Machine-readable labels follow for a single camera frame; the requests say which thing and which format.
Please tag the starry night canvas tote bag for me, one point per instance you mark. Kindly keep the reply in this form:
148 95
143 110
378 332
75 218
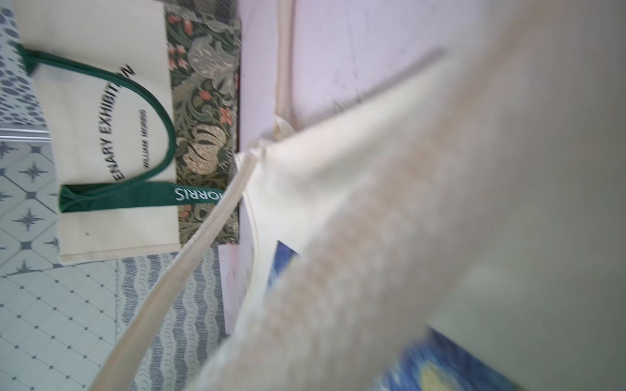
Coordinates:
494 215

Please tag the green handled exhibition tote bag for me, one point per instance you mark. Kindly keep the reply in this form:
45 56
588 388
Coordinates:
141 101

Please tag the pink floral table mat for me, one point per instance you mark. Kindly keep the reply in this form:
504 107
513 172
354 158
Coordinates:
324 84

